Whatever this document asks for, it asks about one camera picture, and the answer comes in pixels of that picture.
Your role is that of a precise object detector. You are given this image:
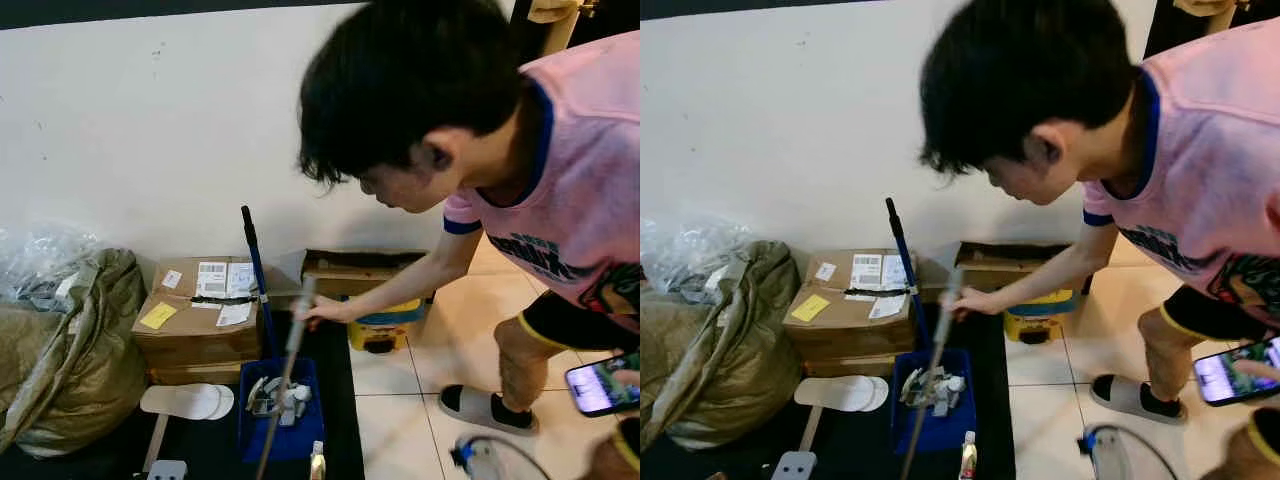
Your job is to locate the person's right hand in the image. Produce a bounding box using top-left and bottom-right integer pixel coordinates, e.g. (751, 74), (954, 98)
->
(950, 287), (996, 319)
(303, 296), (351, 327)

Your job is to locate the silver broom with white head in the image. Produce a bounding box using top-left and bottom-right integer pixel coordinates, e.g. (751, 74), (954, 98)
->
(255, 275), (319, 480)
(900, 265), (966, 480)

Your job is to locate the black smartphone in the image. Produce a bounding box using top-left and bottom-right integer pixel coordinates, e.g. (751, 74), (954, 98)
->
(1193, 337), (1280, 406)
(565, 350), (641, 416)

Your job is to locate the long open cardboard box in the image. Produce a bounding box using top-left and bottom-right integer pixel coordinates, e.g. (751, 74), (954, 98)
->
(300, 248), (436, 326)
(955, 240), (1086, 316)

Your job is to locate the yellow bin with blue rim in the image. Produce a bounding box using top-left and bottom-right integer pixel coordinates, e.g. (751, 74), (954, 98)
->
(1003, 290), (1076, 344)
(347, 298), (426, 354)

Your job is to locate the white plastic scrap piece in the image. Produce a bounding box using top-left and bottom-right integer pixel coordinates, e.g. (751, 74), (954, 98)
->
(248, 375), (283, 419)
(900, 367), (936, 411)
(283, 383), (313, 426)
(935, 375), (966, 419)

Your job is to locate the olive woven sack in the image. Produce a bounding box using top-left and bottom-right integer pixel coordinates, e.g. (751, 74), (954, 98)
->
(640, 240), (801, 451)
(0, 248), (149, 459)

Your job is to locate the grey black slide sandal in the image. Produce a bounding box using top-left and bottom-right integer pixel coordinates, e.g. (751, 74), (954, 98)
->
(438, 385), (539, 436)
(1090, 373), (1189, 424)

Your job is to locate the cardboard box with labels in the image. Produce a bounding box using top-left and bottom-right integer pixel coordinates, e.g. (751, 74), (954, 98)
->
(785, 248), (916, 376)
(132, 257), (266, 386)

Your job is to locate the clear plastic bag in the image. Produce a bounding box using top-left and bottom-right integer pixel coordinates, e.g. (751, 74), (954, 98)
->
(640, 215), (756, 301)
(0, 222), (101, 311)

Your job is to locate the white slipper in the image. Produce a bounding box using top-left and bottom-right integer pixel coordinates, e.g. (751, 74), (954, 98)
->
(140, 383), (236, 421)
(793, 375), (889, 413)

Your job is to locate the large dark carpet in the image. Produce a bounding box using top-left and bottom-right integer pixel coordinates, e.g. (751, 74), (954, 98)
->
(640, 305), (1016, 480)
(0, 310), (366, 480)

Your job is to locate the person in pink shirt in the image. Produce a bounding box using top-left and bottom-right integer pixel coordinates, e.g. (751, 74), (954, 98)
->
(297, 0), (641, 480)
(918, 0), (1280, 480)

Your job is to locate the blue long-handled dustpan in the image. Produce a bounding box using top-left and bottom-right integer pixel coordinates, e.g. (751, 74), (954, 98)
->
(885, 197), (976, 456)
(238, 205), (326, 463)

